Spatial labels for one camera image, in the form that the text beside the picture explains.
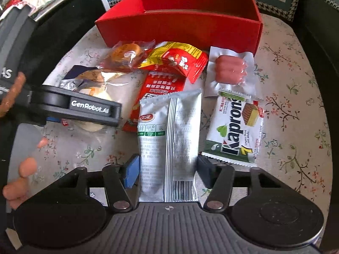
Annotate orange pastry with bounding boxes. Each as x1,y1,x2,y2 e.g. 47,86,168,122
97,40,156,72

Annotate red yellow Trolli packet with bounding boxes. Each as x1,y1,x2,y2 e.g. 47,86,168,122
139,41,208,84

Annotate black side table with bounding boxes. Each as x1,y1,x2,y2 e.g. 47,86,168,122
18,0,109,86

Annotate purple pastry packet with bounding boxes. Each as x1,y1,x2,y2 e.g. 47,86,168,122
59,69,145,129

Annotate Kaprons wafer packet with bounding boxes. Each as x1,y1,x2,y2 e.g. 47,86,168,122
202,91,264,167

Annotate vacuum packed sausages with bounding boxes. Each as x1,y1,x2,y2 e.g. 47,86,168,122
204,46,258,97

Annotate red tomato snack packet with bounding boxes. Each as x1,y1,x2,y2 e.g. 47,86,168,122
122,71,186,133

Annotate silver white snack packet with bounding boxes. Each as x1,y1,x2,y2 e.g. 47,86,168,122
137,89,202,202

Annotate person's left hand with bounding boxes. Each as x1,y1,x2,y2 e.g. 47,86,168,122
1,72,37,209

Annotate red cardboard box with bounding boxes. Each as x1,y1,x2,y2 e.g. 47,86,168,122
95,0,263,53

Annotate floral tablecloth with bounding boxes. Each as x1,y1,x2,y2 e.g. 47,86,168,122
27,14,333,215

